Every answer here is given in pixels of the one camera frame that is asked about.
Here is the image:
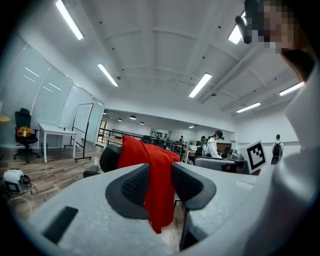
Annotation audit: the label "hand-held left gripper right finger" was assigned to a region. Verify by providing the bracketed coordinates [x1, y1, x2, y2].
[171, 162, 260, 252]

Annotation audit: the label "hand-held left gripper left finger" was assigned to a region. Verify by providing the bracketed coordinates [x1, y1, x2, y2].
[28, 162, 176, 256]

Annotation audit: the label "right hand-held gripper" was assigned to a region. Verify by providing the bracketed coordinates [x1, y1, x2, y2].
[193, 139, 268, 175]

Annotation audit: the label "red clothes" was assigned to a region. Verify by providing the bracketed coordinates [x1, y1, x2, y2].
[116, 134, 181, 235]

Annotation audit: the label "black office chair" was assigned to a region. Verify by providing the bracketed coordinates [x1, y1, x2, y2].
[83, 143, 125, 179]

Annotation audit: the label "black highback desk chair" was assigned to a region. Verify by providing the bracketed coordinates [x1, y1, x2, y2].
[13, 107, 41, 164]

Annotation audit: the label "long ceiling light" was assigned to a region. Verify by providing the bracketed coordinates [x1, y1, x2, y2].
[278, 81, 306, 97]
[55, 0, 85, 41]
[235, 101, 262, 114]
[227, 11, 247, 45]
[188, 72, 213, 99]
[97, 63, 120, 88]

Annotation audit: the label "wood top table white legs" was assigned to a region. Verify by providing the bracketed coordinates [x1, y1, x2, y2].
[103, 135, 126, 149]

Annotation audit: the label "black metal railing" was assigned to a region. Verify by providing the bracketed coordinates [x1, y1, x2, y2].
[96, 128, 186, 161]

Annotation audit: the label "white device on floor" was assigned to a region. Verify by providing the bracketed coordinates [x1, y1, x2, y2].
[2, 168, 33, 195]

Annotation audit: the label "white rectangular table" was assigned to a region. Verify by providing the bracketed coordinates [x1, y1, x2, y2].
[37, 122, 79, 164]

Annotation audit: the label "yellow bag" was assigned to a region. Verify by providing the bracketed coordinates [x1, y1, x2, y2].
[16, 126, 33, 138]

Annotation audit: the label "person's head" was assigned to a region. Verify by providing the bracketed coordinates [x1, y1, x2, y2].
[243, 0, 316, 84]

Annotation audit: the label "white floor cable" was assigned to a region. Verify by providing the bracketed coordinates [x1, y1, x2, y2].
[6, 196, 34, 215]

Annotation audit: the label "rolling whiteboard with black frame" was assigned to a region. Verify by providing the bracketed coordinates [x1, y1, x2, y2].
[64, 102, 95, 163]

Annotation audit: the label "black head-worn camera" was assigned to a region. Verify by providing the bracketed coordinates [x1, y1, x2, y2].
[234, 0, 259, 45]

